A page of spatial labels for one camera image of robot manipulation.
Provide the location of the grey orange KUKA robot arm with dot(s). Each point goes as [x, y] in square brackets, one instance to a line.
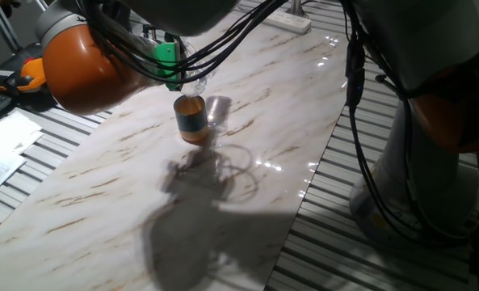
[81, 72]

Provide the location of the white marble pattern board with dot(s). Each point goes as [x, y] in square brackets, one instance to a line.
[102, 202]

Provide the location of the white power strip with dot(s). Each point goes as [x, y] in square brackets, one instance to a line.
[291, 22]

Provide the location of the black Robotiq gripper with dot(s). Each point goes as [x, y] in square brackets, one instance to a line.
[181, 48]

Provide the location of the orange black teach pendant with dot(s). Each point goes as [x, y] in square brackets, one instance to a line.
[31, 70]

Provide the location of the dark aluminium frame strut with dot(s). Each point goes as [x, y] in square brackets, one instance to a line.
[4, 28]

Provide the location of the clear glass mug with water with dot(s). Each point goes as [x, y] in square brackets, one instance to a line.
[196, 83]

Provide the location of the slim aluminium post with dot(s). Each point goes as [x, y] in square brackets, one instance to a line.
[296, 6]

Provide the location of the orange cup with blue band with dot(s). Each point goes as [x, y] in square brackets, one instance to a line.
[190, 121]

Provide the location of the white paper tissue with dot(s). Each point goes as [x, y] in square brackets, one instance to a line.
[13, 131]

